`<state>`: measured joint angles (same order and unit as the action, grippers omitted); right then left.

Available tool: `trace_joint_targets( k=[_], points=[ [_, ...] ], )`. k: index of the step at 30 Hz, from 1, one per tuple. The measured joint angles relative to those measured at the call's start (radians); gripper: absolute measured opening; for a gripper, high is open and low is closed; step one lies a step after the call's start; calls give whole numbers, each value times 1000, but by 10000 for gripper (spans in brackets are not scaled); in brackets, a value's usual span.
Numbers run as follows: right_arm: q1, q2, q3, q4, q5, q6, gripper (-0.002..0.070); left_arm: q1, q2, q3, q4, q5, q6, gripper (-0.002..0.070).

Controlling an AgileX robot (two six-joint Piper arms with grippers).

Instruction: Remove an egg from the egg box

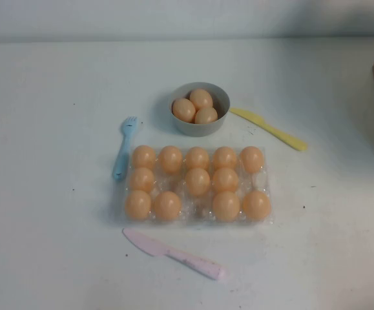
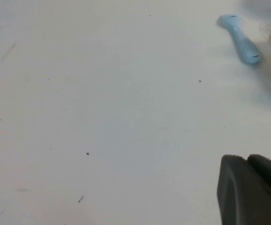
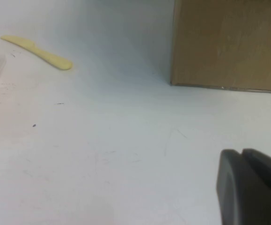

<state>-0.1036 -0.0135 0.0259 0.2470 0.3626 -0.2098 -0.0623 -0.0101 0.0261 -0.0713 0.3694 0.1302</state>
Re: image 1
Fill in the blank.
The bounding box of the orange plastic egg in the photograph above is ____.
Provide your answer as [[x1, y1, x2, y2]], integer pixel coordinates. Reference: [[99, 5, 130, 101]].
[[131, 145, 157, 171], [158, 145, 183, 175], [172, 98, 196, 123], [153, 191, 182, 222], [242, 189, 272, 222], [184, 167, 211, 197], [239, 145, 265, 174], [189, 88, 214, 110], [184, 147, 210, 171], [124, 189, 152, 222], [129, 167, 156, 192], [212, 167, 240, 194], [212, 191, 241, 222], [212, 146, 238, 171], [194, 107, 219, 125]]

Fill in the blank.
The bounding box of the clear plastic egg box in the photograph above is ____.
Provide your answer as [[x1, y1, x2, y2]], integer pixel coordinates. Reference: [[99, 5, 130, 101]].
[[117, 145, 276, 227]]

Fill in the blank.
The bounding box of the grey round bowl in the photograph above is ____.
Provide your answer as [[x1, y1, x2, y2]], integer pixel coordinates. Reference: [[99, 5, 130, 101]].
[[168, 82, 231, 138]]

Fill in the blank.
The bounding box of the light blue plastic fork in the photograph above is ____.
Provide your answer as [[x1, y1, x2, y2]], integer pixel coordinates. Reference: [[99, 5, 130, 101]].
[[112, 116, 139, 181]]

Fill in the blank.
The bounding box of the yellow plastic knife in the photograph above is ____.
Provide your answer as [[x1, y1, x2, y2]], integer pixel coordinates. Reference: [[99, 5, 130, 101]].
[[229, 107, 308, 152]]

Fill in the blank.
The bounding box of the pink plastic knife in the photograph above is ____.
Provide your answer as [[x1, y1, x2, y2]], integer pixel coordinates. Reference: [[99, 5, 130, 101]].
[[122, 227, 227, 281]]

